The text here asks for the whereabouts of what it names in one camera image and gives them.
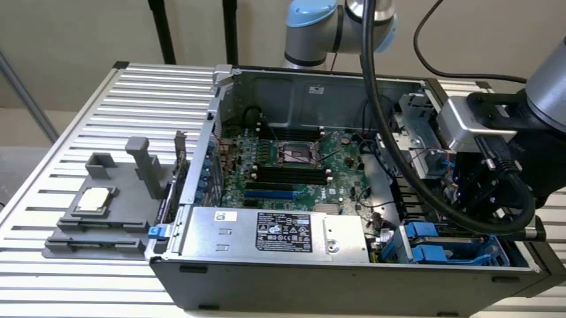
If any silver metal disk cage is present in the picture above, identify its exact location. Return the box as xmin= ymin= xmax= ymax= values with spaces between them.
xmin=391 ymin=92 xmax=458 ymax=182

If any black looped wire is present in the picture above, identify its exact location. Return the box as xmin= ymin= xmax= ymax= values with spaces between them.
xmin=241 ymin=105 xmax=267 ymax=129

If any small silver heatsink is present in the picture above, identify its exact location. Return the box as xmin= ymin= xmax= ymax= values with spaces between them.
xmin=315 ymin=203 xmax=341 ymax=217

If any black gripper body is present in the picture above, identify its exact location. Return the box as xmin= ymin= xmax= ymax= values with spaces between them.
xmin=456 ymin=127 xmax=566 ymax=210

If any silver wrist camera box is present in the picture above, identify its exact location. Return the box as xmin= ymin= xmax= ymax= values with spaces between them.
xmin=435 ymin=95 xmax=518 ymax=154

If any grey parts rack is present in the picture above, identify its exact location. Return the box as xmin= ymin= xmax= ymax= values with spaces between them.
xmin=40 ymin=135 xmax=175 ymax=262

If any green RAM stick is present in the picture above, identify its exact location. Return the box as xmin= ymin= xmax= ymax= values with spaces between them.
xmin=64 ymin=242 xmax=121 ymax=250

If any silver CPU chip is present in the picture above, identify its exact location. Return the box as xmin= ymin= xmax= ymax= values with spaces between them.
xmin=76 ymin=186 xmax=116 ymax=212

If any CPU socket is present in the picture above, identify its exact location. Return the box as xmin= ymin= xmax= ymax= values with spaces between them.
xmin=272 ymin=140 xmax=323 ymax=167

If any thick black cable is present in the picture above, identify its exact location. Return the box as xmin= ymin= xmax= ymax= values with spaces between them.
xmin=360 ymin=0 xmax=535 ymax=235

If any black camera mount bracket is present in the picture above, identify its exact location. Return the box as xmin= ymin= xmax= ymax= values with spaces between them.
xmin=464 ymin=91 xmax=534 ymax=132

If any grey metal pole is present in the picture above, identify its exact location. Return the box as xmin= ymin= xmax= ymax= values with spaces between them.
xmin=0 ymin=49 xmax=60 ymax=144

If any black stand pole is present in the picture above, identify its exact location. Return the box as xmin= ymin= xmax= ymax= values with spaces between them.
xmin=220 ymin=0 xmax=240 ymax=66
xmin=147 ymin=0 xmax=179 ymax=66

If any thin red black wire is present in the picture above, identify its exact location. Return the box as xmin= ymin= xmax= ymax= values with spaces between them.
xmin=360 ymin=99 xmax=377 ymax=142

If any long black expansion slot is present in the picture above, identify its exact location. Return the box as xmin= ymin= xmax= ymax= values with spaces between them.
xmin=244 ymin=182 xmax=296 ymax=192

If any black open PC case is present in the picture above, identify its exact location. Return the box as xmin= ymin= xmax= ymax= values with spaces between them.
xmin=143 ymin=64 xmax=554 ymax=311

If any short black expansion slot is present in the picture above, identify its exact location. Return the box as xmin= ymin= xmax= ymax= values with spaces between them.
xmin=243 ymin=199 xmax=288 ymax=208

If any blue expansion slot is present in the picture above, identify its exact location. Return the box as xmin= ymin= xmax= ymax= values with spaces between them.
xmin=243 ymin=191 xmax=296 ymax=201

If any blue disk bay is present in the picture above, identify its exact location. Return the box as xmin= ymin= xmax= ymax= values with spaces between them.
xmin=380 ymin=221 xmax=499 ymax=266

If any silver power supply unit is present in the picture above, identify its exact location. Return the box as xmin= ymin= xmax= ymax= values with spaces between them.
xmin=169 ymin=206 xmax=371 ymax=263

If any green motherboard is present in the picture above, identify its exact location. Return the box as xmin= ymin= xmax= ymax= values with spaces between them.
xmin=217 ymin=127 xmax=399 ymax=230

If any thin black cable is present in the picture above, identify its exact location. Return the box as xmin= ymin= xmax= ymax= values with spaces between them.
xmin=414 ymin=0 xmax=530 ymax=84

